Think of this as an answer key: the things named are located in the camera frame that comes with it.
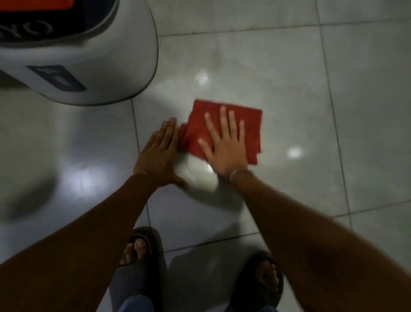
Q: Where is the person's left foot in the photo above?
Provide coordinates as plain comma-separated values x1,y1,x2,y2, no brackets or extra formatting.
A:
120,238,148,266

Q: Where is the person's right dark slipper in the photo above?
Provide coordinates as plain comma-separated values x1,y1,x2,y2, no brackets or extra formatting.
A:
229,251,285,312

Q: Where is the person's right foot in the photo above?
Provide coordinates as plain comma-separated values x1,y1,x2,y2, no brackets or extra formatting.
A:
255,259,280,293

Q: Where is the red cloth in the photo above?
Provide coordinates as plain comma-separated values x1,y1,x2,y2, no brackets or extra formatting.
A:
178,99,263,166

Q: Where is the person's right forearm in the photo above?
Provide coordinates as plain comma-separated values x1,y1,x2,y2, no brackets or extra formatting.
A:
231,172,411,312

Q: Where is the person's left hand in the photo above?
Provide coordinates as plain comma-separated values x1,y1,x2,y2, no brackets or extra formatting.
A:
133,117,190,190

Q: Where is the person's right hand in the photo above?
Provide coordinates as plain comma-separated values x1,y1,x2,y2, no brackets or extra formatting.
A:
197,105,249,179

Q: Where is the person's left forearm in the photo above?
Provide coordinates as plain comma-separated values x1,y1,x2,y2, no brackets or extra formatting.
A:
0,173,161,312

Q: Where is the white plastic appliance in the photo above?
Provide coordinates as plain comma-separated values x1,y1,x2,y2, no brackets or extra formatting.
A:
0,0,160,107

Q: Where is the thin pale wristband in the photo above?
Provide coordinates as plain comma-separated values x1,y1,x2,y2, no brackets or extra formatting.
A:
229,168,254,184

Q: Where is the person's dark slipper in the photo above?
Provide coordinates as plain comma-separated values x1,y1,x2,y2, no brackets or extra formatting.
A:
229,251,285,312
109,226,169,312

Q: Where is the person's left dark slipper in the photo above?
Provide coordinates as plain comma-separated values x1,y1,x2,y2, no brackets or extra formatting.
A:
109,226,169,312

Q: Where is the person's foot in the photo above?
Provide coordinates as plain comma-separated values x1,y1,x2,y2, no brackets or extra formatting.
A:
120,238,148,266
255,259,280,293

